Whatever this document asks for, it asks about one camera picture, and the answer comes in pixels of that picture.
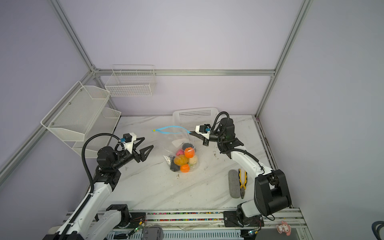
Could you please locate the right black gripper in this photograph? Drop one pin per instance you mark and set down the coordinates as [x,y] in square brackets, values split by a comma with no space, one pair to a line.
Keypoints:
[206,143]

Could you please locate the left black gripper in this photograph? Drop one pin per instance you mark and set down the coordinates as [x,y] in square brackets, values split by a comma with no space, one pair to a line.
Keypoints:
[142,156]

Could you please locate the orange toy fruit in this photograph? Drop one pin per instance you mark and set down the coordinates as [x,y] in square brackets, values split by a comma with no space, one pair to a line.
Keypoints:
[185,168]
[189,152]

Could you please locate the dark toy avocado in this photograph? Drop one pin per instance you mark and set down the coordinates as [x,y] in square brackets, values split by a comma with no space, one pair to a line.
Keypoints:
[187,145]

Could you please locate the cream toy pear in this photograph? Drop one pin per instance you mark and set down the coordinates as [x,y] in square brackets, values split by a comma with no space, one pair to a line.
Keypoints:
[193,161]

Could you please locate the pink toy dragon fruit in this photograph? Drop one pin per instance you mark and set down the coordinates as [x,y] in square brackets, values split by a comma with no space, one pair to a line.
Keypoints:
[180,152]

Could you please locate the clear zip top bag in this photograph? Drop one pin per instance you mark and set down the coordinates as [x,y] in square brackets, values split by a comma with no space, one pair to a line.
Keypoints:
[178,148]

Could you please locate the yellow toy mango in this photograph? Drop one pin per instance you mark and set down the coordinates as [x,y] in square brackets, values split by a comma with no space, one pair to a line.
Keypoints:
[181,160]

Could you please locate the white plastic basket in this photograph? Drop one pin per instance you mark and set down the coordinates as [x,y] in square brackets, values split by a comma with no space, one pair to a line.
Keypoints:
[191,118]

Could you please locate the dark purple toy eggplant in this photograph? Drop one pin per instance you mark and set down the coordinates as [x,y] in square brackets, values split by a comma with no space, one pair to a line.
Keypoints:
[171,160]

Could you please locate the black round toy fruit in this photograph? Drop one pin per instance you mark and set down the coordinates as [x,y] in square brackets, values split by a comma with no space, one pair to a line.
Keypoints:
[174,168]

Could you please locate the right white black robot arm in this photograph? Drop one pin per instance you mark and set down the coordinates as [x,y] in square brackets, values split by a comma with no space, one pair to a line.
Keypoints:
[271,191]

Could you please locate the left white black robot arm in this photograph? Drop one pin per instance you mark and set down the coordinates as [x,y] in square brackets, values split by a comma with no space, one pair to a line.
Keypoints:
[84,223]

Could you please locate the grey felt eraser block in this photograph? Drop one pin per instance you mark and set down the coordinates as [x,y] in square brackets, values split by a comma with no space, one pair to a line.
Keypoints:
[234,184]

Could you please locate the white two-tier mesh shelf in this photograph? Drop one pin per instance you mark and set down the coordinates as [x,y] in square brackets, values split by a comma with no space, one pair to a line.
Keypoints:
[82,113]

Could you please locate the grey power adapter box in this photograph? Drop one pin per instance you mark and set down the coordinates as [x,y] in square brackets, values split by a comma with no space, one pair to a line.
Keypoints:
[152,233]

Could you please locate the pink plush toy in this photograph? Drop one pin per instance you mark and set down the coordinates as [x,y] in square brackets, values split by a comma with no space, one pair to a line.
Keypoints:
[284,228]

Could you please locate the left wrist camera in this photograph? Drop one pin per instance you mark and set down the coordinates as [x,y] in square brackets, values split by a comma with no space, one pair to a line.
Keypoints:
[128,141]

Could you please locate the yellow handled pliers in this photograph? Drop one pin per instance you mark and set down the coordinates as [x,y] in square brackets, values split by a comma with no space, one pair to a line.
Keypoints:
[243,179]

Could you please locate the white wire wall basket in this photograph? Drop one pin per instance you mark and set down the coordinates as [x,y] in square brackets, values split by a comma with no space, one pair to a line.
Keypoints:
[132,81]

